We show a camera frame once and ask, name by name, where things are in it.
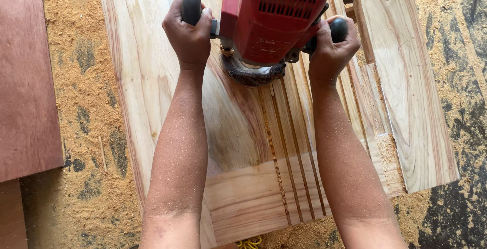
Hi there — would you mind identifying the person's left hand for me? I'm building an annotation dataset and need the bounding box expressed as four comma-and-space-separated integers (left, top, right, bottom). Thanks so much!
162, 0, 213, 72

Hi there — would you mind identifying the person's right hand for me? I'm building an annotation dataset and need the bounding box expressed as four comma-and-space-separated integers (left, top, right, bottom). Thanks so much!
308, 15, 361, 87

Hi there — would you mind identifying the red wood router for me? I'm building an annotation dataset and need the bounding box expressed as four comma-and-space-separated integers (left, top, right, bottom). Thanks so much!
181, 0, 348, 88

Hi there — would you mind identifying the light wood guide plank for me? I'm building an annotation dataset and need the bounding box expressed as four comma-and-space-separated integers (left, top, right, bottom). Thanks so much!
346, 0, 460, 194

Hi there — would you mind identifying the grooved light wood panel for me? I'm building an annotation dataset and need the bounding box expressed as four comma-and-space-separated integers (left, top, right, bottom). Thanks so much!
97, 0, 406, 247

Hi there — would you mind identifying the thin wood sliver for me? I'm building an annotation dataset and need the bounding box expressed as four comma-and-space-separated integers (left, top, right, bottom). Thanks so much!
98, 136, 108, 173

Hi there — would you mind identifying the reddish brown plywood board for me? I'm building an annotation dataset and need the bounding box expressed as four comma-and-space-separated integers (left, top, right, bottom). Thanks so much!
0, 0, 64, 249

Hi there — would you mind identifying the yellow cord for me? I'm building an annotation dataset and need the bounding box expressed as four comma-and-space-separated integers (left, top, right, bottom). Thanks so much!
236, 236, 263, 249

